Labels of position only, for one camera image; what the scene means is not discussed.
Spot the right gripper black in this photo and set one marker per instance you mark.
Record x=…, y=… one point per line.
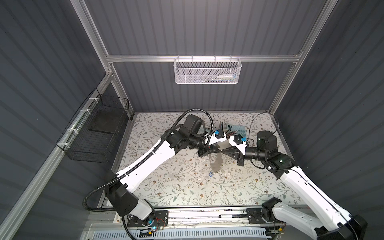
x=234, y=153

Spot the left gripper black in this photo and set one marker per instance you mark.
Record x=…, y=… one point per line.
x=207, y=150

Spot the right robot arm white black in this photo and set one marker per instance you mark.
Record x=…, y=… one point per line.
x=331, y=221

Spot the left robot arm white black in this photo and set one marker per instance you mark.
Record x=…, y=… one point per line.
x=191, y=134

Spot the glue tube in basket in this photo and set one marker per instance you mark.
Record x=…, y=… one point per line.
x=224, y=78

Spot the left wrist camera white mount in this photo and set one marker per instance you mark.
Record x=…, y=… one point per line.
x=218, y=136

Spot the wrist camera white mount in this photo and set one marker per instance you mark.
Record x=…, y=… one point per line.
x=218, y=136
x=240, y=143

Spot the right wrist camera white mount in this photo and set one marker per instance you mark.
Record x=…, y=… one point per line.
x=240, y=143

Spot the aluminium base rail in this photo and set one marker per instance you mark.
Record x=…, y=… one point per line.
x=198, y=216

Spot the white wire mesh basket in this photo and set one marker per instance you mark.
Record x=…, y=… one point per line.
x=195, y=72

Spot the black wire basket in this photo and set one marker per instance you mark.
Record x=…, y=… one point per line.
x=97, y=129

